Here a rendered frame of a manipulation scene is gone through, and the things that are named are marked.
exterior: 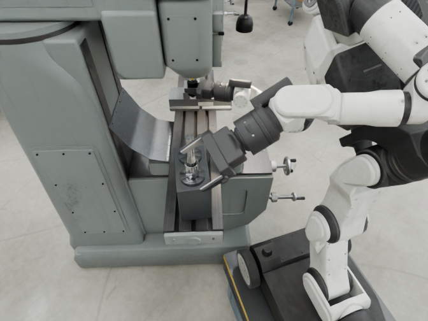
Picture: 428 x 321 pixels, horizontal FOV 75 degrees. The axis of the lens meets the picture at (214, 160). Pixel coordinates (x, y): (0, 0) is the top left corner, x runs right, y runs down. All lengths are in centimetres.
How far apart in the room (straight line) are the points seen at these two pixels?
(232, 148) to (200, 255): 143
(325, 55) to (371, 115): 25
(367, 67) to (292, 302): 104
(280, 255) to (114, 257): 110
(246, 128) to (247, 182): 99
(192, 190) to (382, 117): 60
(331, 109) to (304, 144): 237
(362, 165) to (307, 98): 32
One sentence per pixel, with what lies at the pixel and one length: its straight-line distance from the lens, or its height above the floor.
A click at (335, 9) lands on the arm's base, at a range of 74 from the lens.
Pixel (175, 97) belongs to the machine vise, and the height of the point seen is 105.
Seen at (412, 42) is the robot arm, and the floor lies 170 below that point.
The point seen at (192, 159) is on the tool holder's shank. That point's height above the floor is 127.
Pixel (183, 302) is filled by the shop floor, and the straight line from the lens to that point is 203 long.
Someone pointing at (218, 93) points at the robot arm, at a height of 125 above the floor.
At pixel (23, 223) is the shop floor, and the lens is 270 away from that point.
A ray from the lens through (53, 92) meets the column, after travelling 125.
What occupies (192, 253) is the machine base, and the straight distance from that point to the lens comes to 197.
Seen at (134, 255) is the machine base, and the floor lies 15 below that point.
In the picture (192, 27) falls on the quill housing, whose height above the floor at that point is 154.
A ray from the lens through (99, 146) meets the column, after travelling 136.
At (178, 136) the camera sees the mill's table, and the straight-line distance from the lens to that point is 144.
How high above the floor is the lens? 193
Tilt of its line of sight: 47 degrees down
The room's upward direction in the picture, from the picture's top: straight up
